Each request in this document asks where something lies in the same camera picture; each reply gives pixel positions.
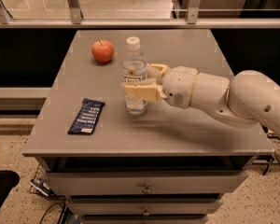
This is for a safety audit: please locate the grey drawer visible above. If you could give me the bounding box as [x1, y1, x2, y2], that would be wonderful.
[43, 171, 248, 196]
[67, 198, 222, 216]

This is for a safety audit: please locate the black floor cable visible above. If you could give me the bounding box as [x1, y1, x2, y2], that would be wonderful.
[38, 202, 69, 224]

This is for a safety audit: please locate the small blue device on floor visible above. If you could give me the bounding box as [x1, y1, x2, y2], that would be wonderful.
[30, 178, 52, 197]

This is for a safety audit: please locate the clear plastic water bottle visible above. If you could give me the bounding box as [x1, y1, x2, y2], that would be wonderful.
[121, 36, 147, 116]

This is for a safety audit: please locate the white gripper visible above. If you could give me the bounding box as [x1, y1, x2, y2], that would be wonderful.
[120, 63, 199, 108]

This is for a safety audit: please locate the metal window railing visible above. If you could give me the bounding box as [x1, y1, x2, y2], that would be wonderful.
[0, 0, 280, 29]

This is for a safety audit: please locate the middle grey drawer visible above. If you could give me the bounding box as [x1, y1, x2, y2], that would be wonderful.
[67, 198, 222, 216]

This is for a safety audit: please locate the blue rxbar wrapper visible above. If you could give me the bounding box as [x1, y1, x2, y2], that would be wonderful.
[67, 98, 105, 135]

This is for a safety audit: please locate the top grey drawer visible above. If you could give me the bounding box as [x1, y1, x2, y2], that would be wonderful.
[43, 171, 248, 196]

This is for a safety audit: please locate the grey drawer cabinet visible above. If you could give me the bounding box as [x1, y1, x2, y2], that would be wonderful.
[23, 30, 273, 224]

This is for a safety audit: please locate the red apple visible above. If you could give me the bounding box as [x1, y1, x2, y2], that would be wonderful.
[91, 40, 114, 63]

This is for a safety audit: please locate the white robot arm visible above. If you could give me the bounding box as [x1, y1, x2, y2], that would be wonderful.
[120, 63, 280, 137]

